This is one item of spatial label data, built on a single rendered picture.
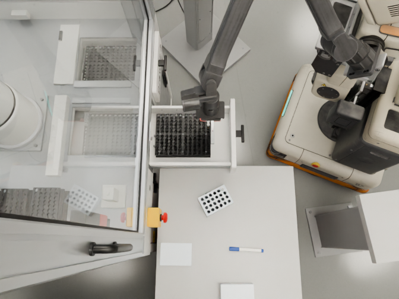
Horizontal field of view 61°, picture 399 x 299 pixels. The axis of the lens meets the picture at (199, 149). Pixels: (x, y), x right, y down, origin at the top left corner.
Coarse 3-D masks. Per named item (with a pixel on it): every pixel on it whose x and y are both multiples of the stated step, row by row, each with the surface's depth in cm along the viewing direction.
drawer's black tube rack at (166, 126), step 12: (156, 120) 138; (168, 120) 138; (180, 120) 138; (192, 120) 138; (156, 132) 137; (168, 132) 137; (180, 132) 140; (192, 132) 137; (204, 132) 140; (156, 144) 135; (168, 144) 135; (180, 144) 135; (192, 144) 135; (204, 144) 135; (156, 156) 137; (168, 156) 137; (180, 156) 138; (192, 156) 137; (204, 156) 137
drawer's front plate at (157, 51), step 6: (156, 36) 145; (156, 42) 144; (156, 48) 144; (156, 54) 143; (156, 60) 142; (156, 66) 141; (156, 72) 141; (156, 78) 140; (156, 84) 139; (156, 90) 139; (156, 96) 142
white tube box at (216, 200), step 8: (208, 192) 140; (216, 192) 140; (224, 192) 144; (200, 200) 140; (208, 200) 141; (216, 200) 140; (224, 200) 140; (232, 200) 139; (208, 208) 139; (216, 208) 142
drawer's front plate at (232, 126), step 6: (234, 102) 137; (234, 108) 136; (234, 114) 135; (234, 120) 135; (234, 126) 134; (234, 132) 133; (234, 138) 133; (234, 144) 132; (234, 150) 131; (234, 156) 131; (234, 162) 130; (234, 168) 131
